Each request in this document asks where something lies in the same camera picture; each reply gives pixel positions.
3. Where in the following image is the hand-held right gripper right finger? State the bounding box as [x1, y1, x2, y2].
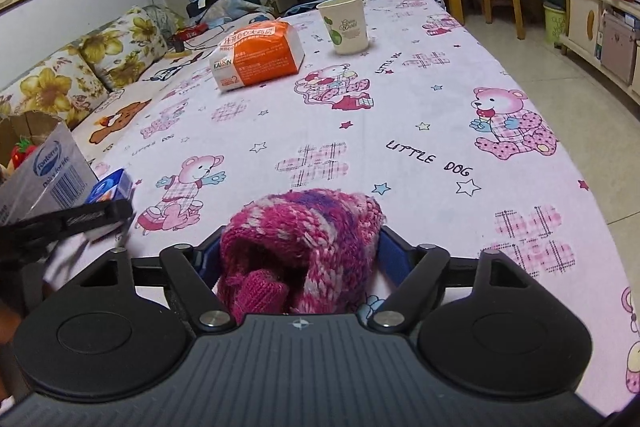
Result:
[367, 227, 556, 334]

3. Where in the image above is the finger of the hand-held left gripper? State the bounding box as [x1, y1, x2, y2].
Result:
[50, 199, 135, 234]

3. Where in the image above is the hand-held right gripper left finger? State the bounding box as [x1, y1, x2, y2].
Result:
[60, 227, 237, 336]

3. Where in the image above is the cardboard box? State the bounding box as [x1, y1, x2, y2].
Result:
[0, 112, 98, 228]

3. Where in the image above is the brown bear plush with strawberry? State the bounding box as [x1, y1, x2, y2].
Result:
[0, 134, 40, 182]

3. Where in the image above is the pink knitted hat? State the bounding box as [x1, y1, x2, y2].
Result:
[216, 188, 386, 320]

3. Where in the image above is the small blue carton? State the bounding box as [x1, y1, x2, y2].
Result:
[82, 169, 135, 208]

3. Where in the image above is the yellow floral sofa cushion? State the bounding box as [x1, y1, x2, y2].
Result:
[80, 7, 168, 90]
[0, 52, 108, 130]

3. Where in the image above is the floral sofa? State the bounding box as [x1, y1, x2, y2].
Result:
[0, 4, 281, 148]

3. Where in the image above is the red box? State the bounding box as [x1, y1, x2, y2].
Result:
[170, 24, 211, 50]

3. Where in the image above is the orange tissue packet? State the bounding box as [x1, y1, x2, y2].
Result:
[209, 20, 305, 94]

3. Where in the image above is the white paper cup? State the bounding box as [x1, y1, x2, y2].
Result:
[316, 0, 370, 55]

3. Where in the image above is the light blue cloth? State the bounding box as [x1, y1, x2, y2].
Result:
[202, 0, 273, 28]

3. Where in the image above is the green waste bin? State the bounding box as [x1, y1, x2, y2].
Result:
[542, 2, 568, 45]

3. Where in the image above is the cream cabinet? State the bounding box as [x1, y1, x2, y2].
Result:
[557, 0, 640, 105]

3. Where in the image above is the grey storage box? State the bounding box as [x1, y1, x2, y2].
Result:
[600, 12, 638, 82]

